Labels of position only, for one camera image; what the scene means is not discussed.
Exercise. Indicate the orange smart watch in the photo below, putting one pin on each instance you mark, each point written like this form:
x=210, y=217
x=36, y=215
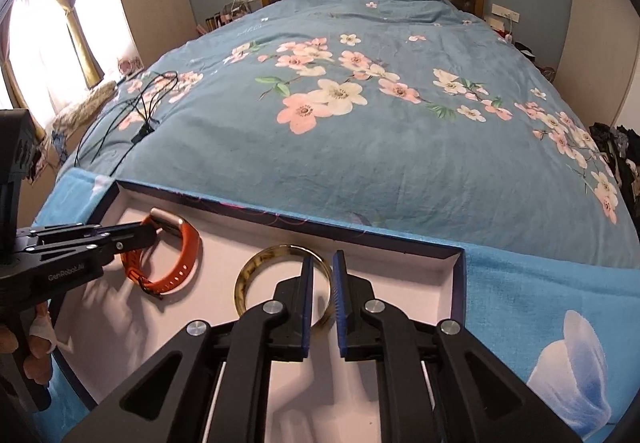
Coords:
x=167, y=264

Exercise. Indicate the person's left hand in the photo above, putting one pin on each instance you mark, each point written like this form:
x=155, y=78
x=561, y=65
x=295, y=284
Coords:
x=41, y=342

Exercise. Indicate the blue floral blanket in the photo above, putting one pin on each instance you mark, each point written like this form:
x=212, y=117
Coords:
x=517, y=304

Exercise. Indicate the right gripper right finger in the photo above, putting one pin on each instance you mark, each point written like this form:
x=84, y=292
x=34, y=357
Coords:
x=436, y=383

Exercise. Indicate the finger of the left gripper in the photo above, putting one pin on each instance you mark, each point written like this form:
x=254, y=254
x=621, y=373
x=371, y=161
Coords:
x=125, y=238
x=61, y=233

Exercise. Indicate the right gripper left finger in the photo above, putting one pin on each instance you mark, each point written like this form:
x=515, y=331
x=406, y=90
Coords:
x=209, y=383

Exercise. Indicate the pile of dark clothes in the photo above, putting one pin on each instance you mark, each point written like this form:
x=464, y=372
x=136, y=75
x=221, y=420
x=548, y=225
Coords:
x=620, y=148

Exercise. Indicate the teal floral duvet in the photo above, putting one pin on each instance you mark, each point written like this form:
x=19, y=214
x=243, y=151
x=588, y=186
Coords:
x=407, y=115

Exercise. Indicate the clothes on window sill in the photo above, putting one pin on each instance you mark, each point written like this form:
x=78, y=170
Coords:
x=53, y=150

